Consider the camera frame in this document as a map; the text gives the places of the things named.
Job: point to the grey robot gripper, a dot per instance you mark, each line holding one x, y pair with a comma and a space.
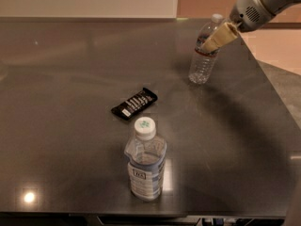
247, 15

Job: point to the clear water bottle red label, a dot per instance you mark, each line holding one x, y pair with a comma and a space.
203, 62

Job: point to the black candy bar wrapper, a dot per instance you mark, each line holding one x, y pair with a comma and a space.
135, 104

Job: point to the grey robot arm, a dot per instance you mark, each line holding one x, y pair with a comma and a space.
275, 6

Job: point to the water bottle blue white label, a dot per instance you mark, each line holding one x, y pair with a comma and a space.
146, 153

